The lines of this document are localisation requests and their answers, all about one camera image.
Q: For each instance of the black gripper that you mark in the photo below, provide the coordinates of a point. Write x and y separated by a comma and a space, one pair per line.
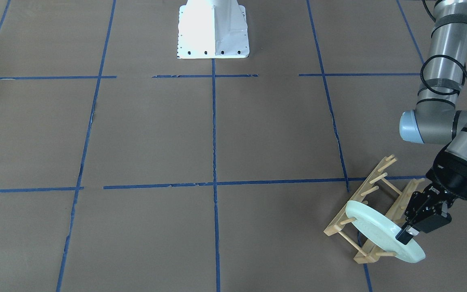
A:
452, 171

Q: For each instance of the pale green plate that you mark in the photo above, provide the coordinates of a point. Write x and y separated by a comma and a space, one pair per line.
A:
382, 232

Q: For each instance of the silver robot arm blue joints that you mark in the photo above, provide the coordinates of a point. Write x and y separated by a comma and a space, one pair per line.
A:
440, 115

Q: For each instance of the wooden dish rack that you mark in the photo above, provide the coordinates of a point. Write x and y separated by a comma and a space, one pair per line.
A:
378, 192

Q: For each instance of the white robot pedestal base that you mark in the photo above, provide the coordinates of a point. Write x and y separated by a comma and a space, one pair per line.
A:
212, 29

